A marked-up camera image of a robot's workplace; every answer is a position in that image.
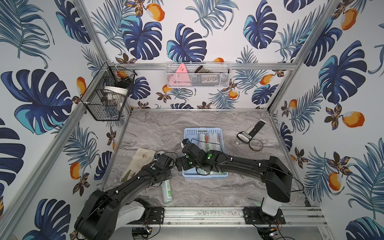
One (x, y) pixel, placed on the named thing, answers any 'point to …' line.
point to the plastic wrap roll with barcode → (202, 145)
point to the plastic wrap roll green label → (211, 146)
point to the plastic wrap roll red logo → (218, 142)
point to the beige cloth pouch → (141, 158)
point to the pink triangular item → (181, 78)
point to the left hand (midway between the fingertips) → (167, 172)
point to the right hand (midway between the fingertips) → (182, 160)
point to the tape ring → (255, 145)
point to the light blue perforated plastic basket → (192, 134)
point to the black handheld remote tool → (246, 136)
